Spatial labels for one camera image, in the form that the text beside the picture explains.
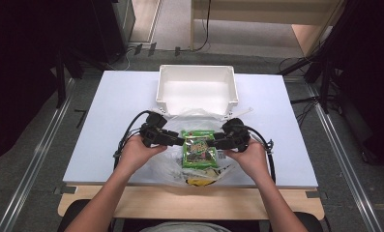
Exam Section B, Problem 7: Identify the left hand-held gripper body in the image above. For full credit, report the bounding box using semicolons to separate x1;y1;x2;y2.
139;111;178;149

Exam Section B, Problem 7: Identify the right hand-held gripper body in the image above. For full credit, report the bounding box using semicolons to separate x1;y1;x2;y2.
222;117;251;153

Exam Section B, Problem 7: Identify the green snack packet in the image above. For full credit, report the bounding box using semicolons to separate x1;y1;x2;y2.
180;130;220;169

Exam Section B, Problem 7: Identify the clear plastic bag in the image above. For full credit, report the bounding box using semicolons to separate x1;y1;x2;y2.
137;107;255;189

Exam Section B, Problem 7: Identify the white plastic bin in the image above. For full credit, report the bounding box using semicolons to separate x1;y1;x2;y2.
156;64;240;116

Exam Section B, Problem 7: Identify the person's right hand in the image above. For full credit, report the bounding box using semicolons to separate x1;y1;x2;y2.
223;138;271;182

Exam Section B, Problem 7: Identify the person's left hand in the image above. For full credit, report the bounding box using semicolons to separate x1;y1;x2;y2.
117;134;168;177

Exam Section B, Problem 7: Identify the yellow packet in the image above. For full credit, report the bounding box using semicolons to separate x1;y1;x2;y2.
184;172;219;188

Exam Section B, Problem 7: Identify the wooden table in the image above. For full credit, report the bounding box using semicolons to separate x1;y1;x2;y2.
57;185;325;221

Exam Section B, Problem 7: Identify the person's grey clothing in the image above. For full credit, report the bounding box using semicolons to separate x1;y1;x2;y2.
140;221;232;232

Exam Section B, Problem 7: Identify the black tripod stand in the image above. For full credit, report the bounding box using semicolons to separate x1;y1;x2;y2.
277;32;343;114

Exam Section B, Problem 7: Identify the black metal stand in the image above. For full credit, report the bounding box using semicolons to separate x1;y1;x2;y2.
54;47;85;109

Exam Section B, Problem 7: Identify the dark cabinet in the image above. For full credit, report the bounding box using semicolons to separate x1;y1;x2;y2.
92;0;136;65

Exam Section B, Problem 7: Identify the black chair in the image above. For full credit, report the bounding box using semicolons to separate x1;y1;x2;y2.
56;198;325;232

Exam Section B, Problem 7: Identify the light wooden desk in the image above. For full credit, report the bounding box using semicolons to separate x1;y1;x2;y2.
190;0;346;58

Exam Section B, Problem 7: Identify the black curtain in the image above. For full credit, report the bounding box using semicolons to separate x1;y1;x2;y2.
0;0;116;167
314;0;384;170

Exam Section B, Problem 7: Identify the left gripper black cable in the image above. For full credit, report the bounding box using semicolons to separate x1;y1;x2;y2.
113;109;154;169

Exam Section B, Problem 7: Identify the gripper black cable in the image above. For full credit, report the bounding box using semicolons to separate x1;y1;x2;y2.
113;109;154;169
244;125;277;184

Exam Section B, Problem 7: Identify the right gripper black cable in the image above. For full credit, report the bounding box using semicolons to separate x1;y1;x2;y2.
244;125;277;184

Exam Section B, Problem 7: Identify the metal floor rail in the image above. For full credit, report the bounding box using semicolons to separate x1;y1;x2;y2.
0;78;76;232
304;82;383;232

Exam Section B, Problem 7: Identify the hanging black cable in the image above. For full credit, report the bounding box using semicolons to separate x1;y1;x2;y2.
193;0;213;53

